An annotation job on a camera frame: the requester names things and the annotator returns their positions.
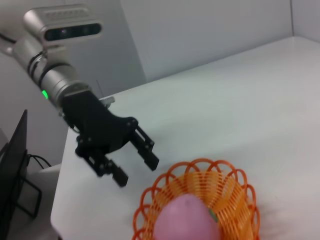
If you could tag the pink peach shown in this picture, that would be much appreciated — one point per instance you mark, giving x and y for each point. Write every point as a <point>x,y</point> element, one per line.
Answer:
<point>185,220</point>

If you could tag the white side cabinet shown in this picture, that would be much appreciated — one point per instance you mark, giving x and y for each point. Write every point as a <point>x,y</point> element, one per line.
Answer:
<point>50,170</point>

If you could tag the black monitor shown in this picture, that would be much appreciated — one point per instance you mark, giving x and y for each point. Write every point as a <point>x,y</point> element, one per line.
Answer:
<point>15,155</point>

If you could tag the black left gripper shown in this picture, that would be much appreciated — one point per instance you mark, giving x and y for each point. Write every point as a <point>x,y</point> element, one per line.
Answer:
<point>100,127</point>

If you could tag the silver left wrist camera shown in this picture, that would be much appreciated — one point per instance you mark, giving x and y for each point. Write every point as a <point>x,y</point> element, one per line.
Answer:
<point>65,32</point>

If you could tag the orange plastic woven basket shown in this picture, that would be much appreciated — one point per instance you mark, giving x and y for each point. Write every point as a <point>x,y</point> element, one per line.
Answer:
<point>232,200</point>

